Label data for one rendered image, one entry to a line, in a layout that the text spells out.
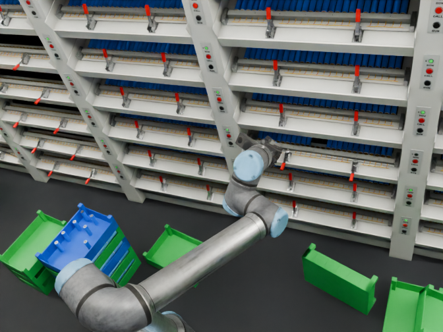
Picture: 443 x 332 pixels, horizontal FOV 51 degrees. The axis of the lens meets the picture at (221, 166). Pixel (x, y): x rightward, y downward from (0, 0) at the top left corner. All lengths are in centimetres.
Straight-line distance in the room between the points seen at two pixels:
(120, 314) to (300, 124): 95
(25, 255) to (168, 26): 138
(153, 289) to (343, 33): 91
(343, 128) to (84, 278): 100
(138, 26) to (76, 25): 27
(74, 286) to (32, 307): 129
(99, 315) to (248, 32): 95
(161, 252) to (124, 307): 122
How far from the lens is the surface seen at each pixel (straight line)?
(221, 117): 181
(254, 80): 166
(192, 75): 176
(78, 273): 127
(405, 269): 222
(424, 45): 143
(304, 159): 187
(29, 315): 253
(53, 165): 283
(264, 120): 178
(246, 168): 145
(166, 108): 196
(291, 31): 151
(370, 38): 146
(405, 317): 211
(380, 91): 157
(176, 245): 238
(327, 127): 172
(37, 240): 253
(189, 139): 202
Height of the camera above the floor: 191
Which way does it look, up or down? 46 degrees down
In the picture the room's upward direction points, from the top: 16 degrees counter-clockwise
